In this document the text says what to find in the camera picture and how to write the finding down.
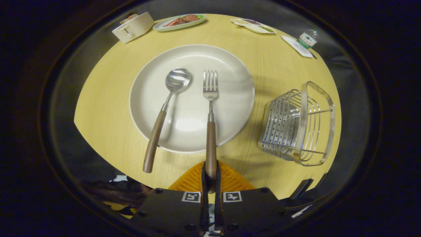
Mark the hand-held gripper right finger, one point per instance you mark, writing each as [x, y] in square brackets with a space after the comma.
[250, 210]

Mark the white divided tray with food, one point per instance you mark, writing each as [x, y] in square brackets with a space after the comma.
[253, 25]

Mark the large white round plate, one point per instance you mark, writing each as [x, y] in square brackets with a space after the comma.
[197, 65]

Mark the plastic water bottle green label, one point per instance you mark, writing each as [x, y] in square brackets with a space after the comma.
[307, 39]

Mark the white rectangular box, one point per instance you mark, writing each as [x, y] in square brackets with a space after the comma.
[135, 28]

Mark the oval plate with food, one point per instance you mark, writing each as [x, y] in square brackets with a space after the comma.
[179, 22]

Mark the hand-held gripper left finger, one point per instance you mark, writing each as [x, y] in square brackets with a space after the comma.
[184, 210]

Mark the white flat coaster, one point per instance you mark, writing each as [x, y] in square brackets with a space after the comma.
[294, 45]

